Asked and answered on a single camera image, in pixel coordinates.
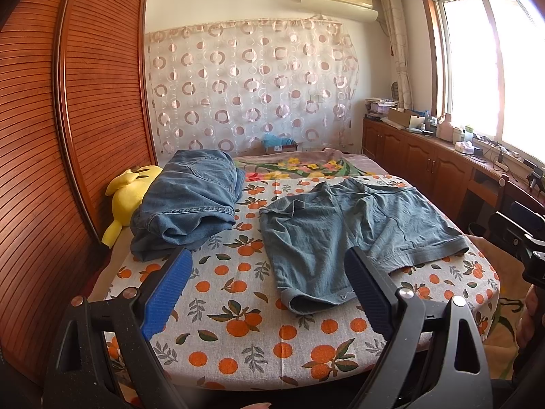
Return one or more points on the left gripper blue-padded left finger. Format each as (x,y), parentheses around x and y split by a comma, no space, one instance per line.
(80,375)

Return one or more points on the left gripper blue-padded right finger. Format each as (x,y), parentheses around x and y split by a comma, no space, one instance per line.
(433,356)

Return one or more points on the grey-blue shorts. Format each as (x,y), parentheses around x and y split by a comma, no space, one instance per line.
(307,235)

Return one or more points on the person's right hand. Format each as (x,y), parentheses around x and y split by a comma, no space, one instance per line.
(525,327)

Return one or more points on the wooden sideboard cabinet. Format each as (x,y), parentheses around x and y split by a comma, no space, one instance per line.
(464,187)

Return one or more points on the white bottle on cabinet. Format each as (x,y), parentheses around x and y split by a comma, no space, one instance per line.
(445,128)

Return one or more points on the orange-print bed sheet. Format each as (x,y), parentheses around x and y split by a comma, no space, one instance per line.
(230,329)

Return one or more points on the cardboard box on cabinet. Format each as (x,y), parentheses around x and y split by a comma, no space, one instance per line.
(405,118)

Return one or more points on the yellow plush toy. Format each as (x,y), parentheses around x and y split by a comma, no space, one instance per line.
(127,192)

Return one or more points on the stack of papers on cabinet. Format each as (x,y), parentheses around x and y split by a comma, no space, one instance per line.
(377,108)

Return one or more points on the wooden-framed window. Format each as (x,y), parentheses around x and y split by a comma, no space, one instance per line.
(488,70)

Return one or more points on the floral pink blanket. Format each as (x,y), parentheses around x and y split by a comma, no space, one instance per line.
(308,164)

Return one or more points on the folded blue denim jeans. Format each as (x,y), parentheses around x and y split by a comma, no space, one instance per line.
(191,200)

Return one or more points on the beige side curtain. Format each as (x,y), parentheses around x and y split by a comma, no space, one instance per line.
(396,26)

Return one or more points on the wooden louvred wardrobe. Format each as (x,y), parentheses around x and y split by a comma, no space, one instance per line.
(74,115)

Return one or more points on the blue item box at headboard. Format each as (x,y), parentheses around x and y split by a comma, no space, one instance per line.
(274,144)

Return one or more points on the circle-pattern sheer curtain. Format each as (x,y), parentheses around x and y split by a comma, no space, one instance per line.
(228,86)

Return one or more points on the white wall air conditioner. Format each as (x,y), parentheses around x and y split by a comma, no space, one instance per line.
(357,10)

